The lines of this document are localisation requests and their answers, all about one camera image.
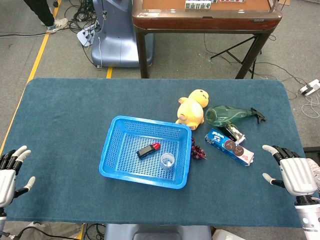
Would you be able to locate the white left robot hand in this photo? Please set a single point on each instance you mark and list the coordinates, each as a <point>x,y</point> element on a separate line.
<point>7,178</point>

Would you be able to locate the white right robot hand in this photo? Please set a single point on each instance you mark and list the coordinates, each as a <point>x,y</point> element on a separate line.
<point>296,175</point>

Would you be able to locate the clear glass jar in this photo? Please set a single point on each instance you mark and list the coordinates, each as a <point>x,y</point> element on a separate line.
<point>167,162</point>

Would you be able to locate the black device with red cap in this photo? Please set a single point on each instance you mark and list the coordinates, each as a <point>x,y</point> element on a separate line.
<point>146,151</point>

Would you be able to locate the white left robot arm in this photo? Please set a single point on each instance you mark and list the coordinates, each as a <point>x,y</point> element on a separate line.
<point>2,222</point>

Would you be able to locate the blue-grey own robot base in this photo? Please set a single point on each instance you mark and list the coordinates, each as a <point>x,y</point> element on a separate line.
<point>155,232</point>

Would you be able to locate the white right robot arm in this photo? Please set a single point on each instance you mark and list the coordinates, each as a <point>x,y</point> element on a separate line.
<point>308,220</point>

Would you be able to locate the blue plastic mesh basket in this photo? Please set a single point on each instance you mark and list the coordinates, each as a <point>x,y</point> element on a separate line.
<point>143,152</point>

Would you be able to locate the black snack packet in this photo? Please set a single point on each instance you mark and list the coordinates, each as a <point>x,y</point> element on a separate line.
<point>233,132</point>

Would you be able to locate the blue cookie box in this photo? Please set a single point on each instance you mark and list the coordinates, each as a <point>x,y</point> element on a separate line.
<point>225,145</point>

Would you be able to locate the white power strip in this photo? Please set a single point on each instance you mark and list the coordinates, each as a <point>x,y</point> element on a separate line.
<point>311,87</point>
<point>86,36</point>

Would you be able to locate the green spray bottle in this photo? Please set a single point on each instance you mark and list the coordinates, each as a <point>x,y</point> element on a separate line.
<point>225,115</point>

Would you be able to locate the teal table cloth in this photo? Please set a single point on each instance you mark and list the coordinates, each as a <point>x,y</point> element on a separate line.
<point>75,112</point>

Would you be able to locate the dark red grape bunch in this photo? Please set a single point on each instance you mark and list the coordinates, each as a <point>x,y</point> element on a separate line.
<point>197,152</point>

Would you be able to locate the yellow plush duck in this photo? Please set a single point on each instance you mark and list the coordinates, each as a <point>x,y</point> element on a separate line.
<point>191,110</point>

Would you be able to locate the person in black trousers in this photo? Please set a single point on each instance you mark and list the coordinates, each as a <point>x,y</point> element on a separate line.
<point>42,11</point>

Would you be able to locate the brown mahjong table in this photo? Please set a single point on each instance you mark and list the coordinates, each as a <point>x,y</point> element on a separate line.
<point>200,21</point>

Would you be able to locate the row of mahjong tiles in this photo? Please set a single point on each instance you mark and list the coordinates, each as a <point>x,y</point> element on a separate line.
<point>197,5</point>

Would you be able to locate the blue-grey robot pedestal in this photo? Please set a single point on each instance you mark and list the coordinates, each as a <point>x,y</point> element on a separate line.
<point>117,37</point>

